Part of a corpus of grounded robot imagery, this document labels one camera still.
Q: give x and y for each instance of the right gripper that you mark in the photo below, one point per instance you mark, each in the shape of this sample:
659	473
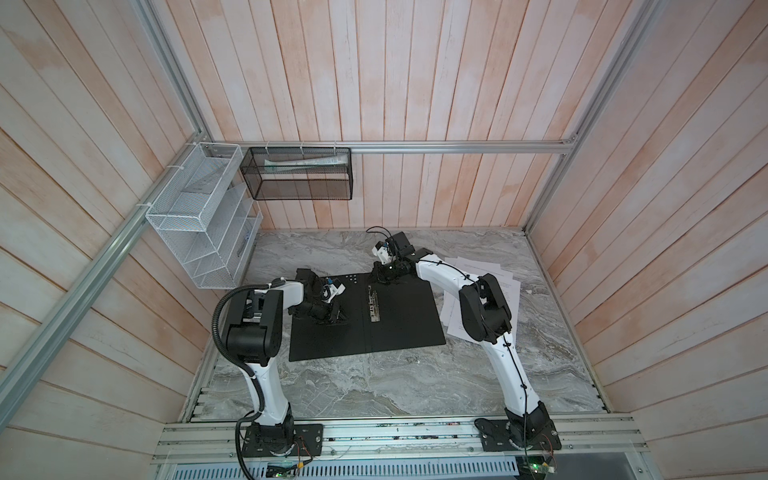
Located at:
377	271

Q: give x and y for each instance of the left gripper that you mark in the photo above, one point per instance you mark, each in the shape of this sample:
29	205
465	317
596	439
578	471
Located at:
332	315

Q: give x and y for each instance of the blue folder black inside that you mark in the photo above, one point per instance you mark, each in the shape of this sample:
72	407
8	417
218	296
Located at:
373	317

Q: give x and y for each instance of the printed paper sheet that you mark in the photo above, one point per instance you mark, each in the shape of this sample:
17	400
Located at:
457	330

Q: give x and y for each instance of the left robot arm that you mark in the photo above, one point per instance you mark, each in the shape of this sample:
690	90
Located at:
247	330

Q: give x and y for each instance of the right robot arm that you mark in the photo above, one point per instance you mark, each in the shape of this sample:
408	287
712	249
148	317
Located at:
486	317

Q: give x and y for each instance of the lower white paper sheets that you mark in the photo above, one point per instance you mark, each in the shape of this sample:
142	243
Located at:
468	267

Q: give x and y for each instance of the black mesh basket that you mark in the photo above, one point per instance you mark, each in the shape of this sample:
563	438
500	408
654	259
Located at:
280	187

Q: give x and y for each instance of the papers in black basket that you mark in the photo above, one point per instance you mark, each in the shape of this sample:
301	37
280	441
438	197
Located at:
312	164

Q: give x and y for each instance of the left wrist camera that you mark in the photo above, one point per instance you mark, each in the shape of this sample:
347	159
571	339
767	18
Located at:
331	290

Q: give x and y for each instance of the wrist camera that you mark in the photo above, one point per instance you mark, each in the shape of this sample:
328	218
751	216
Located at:
382	252
331	290

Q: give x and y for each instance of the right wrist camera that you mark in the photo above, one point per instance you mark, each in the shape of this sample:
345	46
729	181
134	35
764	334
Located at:
382	252

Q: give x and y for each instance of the white wire mesh shelf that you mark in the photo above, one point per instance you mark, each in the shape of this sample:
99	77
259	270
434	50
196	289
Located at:
205	218

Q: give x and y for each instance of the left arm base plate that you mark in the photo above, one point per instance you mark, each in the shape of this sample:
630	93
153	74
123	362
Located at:
275	441

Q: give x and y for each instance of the aluminium frame bar back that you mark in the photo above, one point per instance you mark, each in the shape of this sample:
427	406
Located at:
424	147

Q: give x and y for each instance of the aluminium frame bar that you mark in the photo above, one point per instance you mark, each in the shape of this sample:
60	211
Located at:
131	360
643	23
424	147

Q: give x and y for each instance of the aluminium front rail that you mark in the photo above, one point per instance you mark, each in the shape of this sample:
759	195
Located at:
406	437

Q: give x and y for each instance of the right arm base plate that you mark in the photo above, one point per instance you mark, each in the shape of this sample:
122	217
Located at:
506	435

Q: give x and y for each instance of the aluminium frame bar left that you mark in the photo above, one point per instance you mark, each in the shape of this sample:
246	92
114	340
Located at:
131	360

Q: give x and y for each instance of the aluminium frame bar right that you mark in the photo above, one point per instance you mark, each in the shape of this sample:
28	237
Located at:
643	23

